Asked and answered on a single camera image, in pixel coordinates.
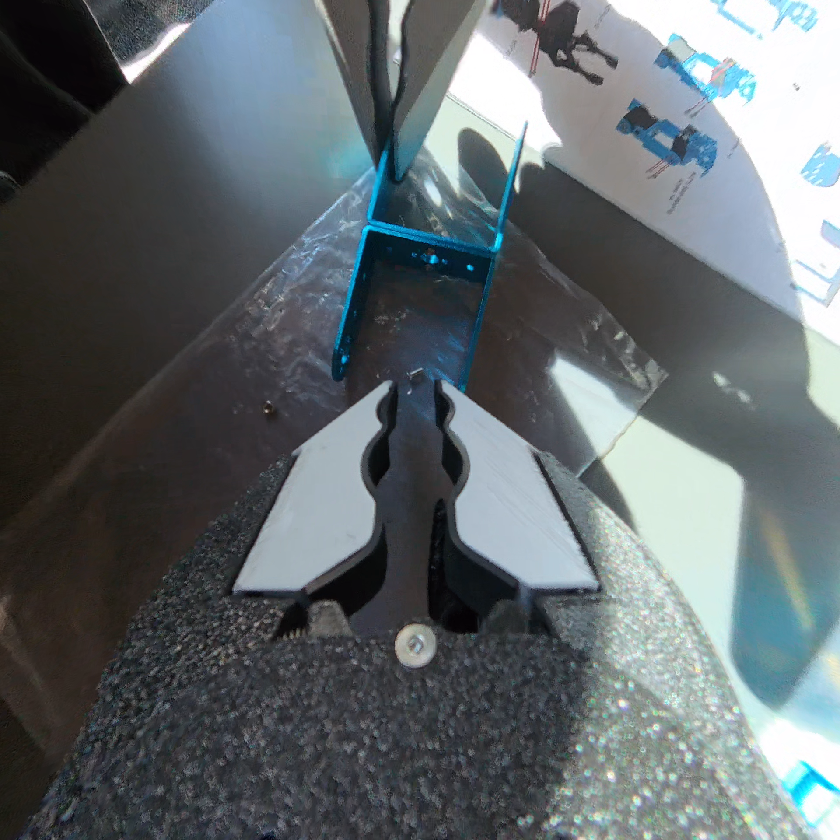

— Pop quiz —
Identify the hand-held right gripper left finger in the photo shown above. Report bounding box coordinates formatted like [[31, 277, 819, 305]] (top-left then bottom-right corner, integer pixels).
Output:
[[234, 381, 396, 595]]

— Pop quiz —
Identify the blue metal bracket assembly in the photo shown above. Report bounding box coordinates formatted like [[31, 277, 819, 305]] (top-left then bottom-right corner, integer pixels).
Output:
[[331, 121, 531, 396]]

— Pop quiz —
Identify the printed instruction manual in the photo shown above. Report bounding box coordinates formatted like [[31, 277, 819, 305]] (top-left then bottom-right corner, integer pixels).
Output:
[[473, 0, 840, 350]]

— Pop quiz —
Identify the clear plastic bag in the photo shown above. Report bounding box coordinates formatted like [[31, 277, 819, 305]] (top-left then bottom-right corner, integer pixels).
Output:
[[224, 92, 672, 489]]

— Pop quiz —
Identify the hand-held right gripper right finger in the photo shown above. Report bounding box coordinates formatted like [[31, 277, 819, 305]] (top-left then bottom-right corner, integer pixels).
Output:
[[440, 381, 602, 595]]

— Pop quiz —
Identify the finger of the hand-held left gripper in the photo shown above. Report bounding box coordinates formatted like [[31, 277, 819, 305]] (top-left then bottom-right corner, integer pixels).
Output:
[[394, 0, 490, 183], [315, 0, 393, 179]]

